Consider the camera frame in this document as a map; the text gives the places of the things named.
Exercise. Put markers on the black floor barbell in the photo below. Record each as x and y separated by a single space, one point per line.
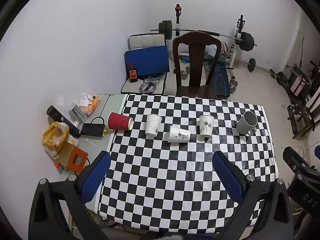
251 65

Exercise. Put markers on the chrome dumbbell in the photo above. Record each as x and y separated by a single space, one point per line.
185 74
233 85

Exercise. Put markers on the grey mug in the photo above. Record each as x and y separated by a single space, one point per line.
247 123

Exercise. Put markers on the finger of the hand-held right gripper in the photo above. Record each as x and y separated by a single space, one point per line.
293 158

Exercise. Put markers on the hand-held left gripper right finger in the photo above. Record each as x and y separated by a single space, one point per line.
228 177

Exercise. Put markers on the black cylindrical bottle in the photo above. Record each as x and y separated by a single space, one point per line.
62 120

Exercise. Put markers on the dark bottle with red label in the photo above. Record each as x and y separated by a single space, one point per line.
133 76

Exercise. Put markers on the white padded chair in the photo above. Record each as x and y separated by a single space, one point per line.
146 40

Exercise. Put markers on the orange cardboard box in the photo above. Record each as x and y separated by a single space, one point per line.
73 157

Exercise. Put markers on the blue bag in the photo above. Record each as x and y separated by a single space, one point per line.
221 85

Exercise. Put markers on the white cup with bamboo print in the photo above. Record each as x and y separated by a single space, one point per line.
206 126

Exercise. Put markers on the white cup with black calligraphy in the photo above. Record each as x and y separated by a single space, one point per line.
178 135

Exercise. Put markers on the clear tissue pack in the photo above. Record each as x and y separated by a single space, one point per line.
77 111

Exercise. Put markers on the yellow plastic bag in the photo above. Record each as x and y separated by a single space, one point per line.
53 136

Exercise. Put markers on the white weight bench rack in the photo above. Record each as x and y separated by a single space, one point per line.
239 33

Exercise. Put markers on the white cup with bird print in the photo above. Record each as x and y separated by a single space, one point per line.
153 126

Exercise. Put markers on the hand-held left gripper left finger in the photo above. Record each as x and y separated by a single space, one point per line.
96 177

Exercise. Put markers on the dark wooden chair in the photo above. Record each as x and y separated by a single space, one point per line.
195 62

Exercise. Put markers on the orange snack bag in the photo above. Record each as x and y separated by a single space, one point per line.
91 102

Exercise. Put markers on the blue badminton racket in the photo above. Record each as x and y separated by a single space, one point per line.
212 67

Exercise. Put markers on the black and white checkered tablecloth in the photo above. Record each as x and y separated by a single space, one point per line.
175 180

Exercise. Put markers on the barbell with black plates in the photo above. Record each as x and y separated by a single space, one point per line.
246 41

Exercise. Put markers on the red ribbed paper cup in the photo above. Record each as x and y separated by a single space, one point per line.
120 121

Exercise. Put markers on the dark wooden rack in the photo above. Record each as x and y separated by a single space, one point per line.
302 100

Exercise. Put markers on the blue board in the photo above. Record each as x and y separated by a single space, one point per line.
147 60

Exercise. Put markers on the chrome weight plate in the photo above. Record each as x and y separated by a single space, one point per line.
154 80
147 88

